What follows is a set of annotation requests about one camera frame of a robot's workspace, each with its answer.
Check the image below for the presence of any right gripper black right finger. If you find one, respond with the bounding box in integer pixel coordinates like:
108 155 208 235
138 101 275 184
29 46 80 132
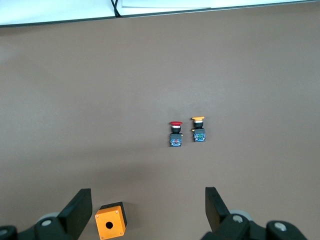
201 186 253 240

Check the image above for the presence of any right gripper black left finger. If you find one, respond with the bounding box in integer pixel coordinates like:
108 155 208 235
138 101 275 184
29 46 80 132
29 188 93 240

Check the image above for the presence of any orange button box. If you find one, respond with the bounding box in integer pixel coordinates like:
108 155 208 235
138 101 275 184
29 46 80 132
94 201 128 240

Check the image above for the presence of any yellow push button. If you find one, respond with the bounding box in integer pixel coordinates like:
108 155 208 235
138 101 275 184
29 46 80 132
191 116 207 143

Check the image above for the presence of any red push button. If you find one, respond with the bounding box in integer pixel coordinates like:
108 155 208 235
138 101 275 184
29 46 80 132
168 120 185 148

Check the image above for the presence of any brown table cover sheet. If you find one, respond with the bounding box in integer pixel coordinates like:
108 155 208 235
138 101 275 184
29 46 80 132
0 6 320 240

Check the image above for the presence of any thin black cable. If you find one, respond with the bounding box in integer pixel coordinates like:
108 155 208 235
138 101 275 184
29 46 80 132
110 0 124 18

